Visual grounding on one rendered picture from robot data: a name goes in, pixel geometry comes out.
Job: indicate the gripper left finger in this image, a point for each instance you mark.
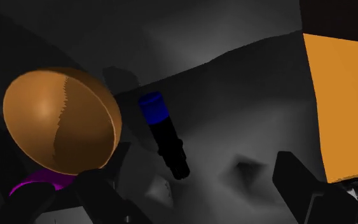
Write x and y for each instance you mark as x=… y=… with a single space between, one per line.
x=104 y=198

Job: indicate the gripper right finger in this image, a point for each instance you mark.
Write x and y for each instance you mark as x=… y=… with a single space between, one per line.
x=309 y=198

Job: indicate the purple cup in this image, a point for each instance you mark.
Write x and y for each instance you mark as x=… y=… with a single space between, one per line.
x=42 y=177

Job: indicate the black marker with blue cap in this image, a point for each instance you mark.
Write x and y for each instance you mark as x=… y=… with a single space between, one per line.
x=166 y=139

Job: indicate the orange robot stand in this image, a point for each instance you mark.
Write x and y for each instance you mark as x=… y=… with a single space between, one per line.
x=346 y=108

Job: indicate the orange bowl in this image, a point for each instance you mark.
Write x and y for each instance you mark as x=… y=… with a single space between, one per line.
x=42 y=118

